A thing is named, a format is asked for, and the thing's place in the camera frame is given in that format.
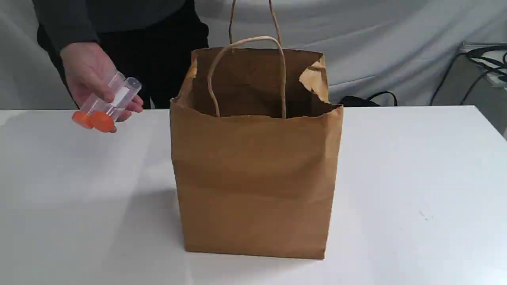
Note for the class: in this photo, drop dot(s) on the person in dark clothes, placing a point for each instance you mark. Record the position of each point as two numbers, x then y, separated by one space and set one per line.
150 40

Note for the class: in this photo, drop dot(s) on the clear tube orange cap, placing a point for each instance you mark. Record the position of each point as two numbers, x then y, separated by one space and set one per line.
104 115
94 104

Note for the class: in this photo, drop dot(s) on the person's bare hand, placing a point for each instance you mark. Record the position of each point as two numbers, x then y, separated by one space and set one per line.
86 66

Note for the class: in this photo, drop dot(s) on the black object behind table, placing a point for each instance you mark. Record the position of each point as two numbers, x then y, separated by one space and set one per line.
357 102

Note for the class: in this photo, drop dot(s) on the brown paper bag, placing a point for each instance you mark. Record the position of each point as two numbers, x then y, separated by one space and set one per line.
255 143

